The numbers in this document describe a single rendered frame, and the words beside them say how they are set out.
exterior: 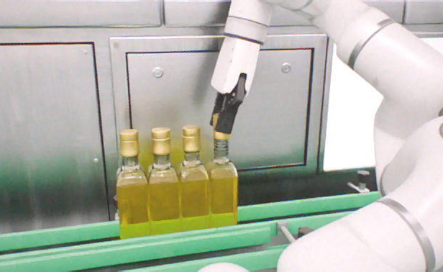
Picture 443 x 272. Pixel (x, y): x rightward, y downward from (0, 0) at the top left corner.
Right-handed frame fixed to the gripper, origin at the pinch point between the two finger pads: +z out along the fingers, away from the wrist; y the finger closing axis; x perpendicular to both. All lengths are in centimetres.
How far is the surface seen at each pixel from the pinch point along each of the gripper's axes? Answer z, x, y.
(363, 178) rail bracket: 7.7, 37.8, -4.2
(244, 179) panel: 15.5, 13.1, -12.2
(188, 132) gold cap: 3.2, -6.0, 1.2
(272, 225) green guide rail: 18.3, 14.7, 4.0
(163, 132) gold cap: 4.1, -10.5, 1.3
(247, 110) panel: -0.6, 9.4, -12.9
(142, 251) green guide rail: 25.5, -10.2, 5.8
